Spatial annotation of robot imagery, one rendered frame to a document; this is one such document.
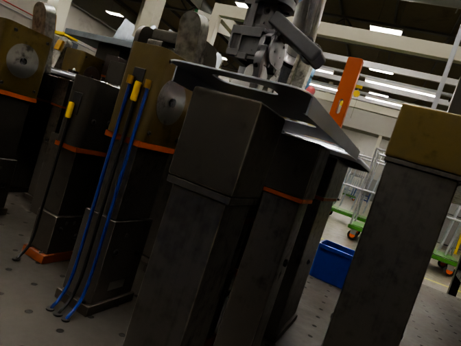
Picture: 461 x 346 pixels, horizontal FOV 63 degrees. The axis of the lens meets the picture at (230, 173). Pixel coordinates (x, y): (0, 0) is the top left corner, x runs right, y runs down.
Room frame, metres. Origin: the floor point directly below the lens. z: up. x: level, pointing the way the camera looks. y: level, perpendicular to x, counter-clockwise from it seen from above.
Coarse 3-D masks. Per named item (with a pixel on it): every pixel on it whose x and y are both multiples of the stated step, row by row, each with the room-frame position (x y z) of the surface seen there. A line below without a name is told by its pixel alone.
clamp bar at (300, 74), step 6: (300, 60) 0.81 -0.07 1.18; (294, 66) 0.80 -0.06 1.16; (300, 66) 0.81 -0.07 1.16; (306, 66) 0.80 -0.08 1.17; (294, 72) 0.80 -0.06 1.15; (300, 72) 0.80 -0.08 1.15; (306, 72) 0.79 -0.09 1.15; (288, 78) 0.80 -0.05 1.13; (294, 78) 0.80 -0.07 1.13; (300, 78) 0.80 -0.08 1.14; (306, 78) 0.79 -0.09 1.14; (294, 84) 0.80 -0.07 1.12; (300, 84) 0.79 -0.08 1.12; (306, 84) 0.80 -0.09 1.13
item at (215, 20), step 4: (212, 16) 7.38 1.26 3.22; (216, 16) 7.35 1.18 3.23; (212, 20) 7.37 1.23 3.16; (216, 20) 7.35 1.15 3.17; (220, 20) 7.47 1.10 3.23; (212, 24) 7.37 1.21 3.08; (216, 24) 7.37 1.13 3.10; (212, 28) 7.36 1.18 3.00; (216, 28) 7.41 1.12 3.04; (208, 32) 7.38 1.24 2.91; (212, 32) 7.35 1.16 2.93; (216, 32) 7.46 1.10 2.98; (208, 36) 7.37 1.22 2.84; (212, 36) 7.36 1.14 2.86; (208, 40) 7.36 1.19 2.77; (212, 40) 7.39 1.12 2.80; (212, 44) 7.44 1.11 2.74
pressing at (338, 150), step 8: (56, 72) 0.75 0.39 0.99; (64, 72) 0.74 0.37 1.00; (296, 136) 0.52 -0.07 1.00; (328, 144) 0.50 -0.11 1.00; (336, 152) 0.48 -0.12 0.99; (344, 152) 0.49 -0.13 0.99; (344, 160) 0.70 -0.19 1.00; (352, 160) 0.49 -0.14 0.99; (360, 160) 0.50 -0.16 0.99; (360, 168) 0.68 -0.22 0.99; (368, 168) 0.60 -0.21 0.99
